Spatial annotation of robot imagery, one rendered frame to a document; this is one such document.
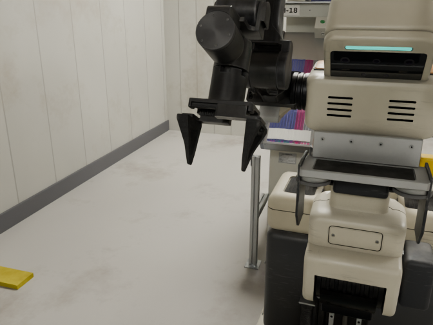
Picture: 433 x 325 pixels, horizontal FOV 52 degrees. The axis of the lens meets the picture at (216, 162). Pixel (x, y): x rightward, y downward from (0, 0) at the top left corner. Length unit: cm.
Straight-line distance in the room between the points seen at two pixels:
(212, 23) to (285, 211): 85
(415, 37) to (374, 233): 45
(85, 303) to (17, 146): 128
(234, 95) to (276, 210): 76
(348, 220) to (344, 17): 46
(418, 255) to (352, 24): 64
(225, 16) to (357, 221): 62
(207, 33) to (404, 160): 54
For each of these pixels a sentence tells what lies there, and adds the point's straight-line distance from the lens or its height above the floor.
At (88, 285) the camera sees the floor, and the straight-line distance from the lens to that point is 247.
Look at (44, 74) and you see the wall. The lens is 336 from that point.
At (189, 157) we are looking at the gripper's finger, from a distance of 69.
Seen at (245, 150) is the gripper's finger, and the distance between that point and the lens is 66.
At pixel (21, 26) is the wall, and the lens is 321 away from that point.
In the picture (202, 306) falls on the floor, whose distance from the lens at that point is 224.
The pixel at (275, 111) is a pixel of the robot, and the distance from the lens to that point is 104.
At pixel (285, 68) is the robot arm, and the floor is 124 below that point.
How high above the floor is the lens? 135
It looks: 19 degrees down
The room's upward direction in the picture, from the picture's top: straight up
